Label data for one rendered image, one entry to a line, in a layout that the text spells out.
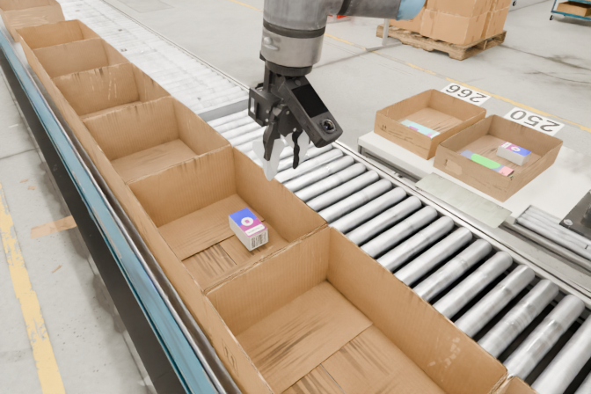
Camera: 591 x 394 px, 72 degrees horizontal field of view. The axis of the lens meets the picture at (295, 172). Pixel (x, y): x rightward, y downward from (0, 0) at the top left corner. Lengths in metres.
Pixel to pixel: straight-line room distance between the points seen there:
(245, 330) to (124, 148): 0.79
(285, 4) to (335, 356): 0.63
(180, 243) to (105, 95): 0.88
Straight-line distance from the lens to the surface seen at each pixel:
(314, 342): 0.86
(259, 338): 0.87
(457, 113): 1.98
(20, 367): 2.17
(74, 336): 2.16
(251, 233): 1.00
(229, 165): 1.13
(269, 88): 0.66
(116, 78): 1.78
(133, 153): 1.46
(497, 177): 1.50
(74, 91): 1.76
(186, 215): 1.15
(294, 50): 0.58
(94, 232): 1.61
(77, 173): 1.39
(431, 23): 5.27
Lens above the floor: 1.62
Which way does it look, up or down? 35 degrees down
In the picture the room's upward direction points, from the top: straight up
